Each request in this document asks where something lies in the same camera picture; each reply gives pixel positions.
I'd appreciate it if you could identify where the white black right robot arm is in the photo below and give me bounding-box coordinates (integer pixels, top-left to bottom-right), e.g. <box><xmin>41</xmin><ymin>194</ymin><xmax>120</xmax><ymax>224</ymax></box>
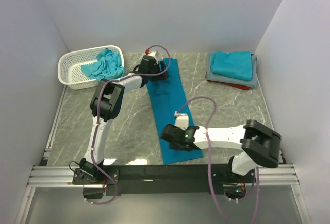
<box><xmin>160</xmin><ymin>119</ymin><xmax>282</xmax><ymax>184</ymax></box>

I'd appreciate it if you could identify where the folded red t-shirt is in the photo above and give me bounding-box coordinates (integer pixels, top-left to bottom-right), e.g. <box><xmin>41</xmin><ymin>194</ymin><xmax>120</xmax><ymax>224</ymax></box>
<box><xmin>205</xmin><ymin>72</ymin><xmax>251</xmax><ymax>90</ymax></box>

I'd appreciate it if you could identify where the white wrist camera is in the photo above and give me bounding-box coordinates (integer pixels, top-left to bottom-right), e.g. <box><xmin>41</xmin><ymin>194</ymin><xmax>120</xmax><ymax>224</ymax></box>
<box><xmin>174</xmin><ymin>111</ymin><xmax>189</xmax><ymax>130</ymax></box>
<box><xmin>145</xmin><ymin>49</ymin><xmax>159</xmax><ymax>59</ymax></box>

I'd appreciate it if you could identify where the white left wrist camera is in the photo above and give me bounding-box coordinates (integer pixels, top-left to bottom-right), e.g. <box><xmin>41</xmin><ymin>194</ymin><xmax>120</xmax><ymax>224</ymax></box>
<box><xmin>145</xmin><ymin>49</ymin><xmax>159</xmax><ymax>59</ymax></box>

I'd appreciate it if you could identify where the teal blue t-shirt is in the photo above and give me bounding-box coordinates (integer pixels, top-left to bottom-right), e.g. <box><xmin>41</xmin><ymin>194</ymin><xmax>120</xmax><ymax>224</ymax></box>
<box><xmin>146</xmin><ymin>58</ymin><xmax>203</xmax><ymax>165</ymax></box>

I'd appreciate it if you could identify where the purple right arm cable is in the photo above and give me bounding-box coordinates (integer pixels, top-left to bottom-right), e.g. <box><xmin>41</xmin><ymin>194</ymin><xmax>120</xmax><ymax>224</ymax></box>
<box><xmin>175</xmin><ymin>97</ymin><xmax>260</xmax><ymax>224</ymax></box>

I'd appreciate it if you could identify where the light turquoise crumpled t-shirt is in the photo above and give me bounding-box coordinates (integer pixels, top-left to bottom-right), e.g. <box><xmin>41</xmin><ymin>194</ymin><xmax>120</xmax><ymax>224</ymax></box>
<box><xmin>81</xmin><ymin>49</ymin><xmax>124</xmax><ymax>81</ymax></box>

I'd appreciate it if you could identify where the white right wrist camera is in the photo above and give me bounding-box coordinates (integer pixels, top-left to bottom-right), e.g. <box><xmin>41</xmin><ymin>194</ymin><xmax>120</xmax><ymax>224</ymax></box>
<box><xmin>174</xmin><ymin>111</ymin><xmax>189</xmax><ymax>130</ymax></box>

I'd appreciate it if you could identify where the white perforated plastic basket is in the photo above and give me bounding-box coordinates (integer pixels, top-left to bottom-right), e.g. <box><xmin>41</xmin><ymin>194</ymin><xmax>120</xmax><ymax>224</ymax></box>
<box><xmin>58</xmin><ymin>45</ymin><xmax>124</xmax><ymax>90</ymax></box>

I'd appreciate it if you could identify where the folded teal t-shirt top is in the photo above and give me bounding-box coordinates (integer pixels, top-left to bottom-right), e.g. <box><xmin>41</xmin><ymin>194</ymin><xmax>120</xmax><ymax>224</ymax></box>
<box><xmin>210</xmin><ymin>51</ymin><xmax>253</xmax><ymax>81</ymax></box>

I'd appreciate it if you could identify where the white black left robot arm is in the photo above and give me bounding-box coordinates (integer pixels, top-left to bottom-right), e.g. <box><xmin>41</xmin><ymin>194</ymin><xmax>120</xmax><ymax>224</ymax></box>
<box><xmin>74</xmin><ymin>51</ymin><xmax>169</xmax><ymax>184</ymax></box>

